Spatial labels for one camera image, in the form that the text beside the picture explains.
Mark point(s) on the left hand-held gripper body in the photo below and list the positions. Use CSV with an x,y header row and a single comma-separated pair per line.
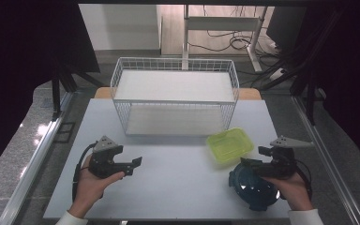
x,y
104,162

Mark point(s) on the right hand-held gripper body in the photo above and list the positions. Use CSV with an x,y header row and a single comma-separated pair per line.
x,y
282,162

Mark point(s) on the round blue lidded container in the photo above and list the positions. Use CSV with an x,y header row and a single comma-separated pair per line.
x,y
254,190

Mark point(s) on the green plastic container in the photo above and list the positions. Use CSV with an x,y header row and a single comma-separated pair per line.
x,y
229,145

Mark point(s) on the person's right hand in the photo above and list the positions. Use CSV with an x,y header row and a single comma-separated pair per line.
x,y
293,190

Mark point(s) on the person's left hand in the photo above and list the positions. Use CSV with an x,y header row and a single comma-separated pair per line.
x,y
89,190

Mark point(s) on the person's left white sleeve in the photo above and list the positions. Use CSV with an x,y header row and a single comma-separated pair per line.
x,y
72,220

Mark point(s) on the black stand legs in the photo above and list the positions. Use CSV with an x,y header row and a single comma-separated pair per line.
x,y
309,93
56,97

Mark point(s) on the white power strip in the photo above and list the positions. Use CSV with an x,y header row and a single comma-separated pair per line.
x,y
276,75

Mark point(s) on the black curtain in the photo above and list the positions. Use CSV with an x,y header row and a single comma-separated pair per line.
x,y
353,68
15,72

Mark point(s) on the white cabinet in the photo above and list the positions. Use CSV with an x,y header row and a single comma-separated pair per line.
x,y
118,26

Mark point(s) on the aluminium rail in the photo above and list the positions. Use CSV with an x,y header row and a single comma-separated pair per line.
x,y
328,159
33,165

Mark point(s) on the white metal desk frame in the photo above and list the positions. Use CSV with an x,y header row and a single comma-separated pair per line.
x,y
222,23

